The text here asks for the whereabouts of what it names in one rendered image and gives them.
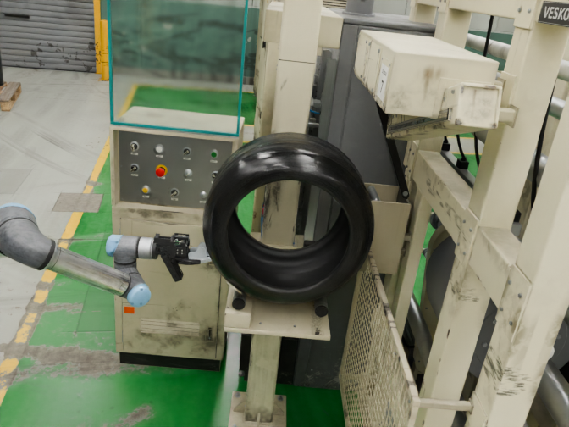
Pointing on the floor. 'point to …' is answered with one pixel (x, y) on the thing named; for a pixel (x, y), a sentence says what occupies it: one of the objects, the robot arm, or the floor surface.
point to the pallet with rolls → (8, 97)
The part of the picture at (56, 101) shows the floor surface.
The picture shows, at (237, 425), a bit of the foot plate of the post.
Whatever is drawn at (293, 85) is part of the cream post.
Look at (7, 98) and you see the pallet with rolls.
